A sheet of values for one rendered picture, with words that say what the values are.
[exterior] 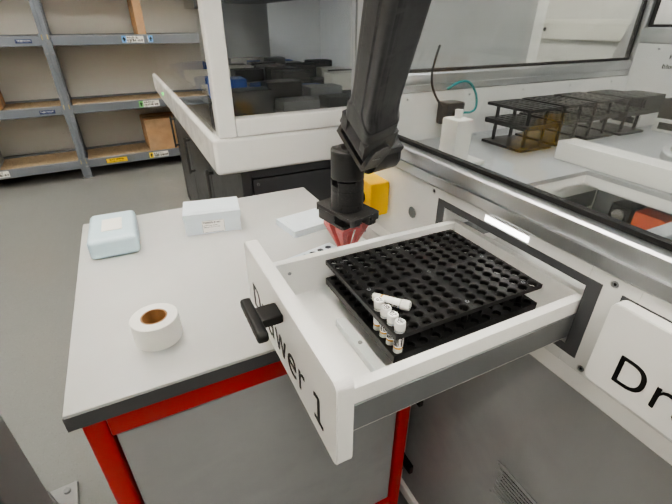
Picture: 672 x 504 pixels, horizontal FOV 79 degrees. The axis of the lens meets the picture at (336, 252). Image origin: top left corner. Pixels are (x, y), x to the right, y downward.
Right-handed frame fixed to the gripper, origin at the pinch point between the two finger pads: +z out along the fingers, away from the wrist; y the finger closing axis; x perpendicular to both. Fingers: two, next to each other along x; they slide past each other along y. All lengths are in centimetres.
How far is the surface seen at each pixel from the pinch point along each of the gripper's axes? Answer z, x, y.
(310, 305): -2.8, 16.9, -12.0
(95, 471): 81, 55, 51
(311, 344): -12.5, 27.1, -26.8
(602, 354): -5.6, -1.8, -43.0
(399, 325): -10.6, 17.1, -28.8
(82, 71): 10, -28, 396
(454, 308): -9.4, 8.9, -29.9
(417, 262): -9.2, 4.4, -20.3
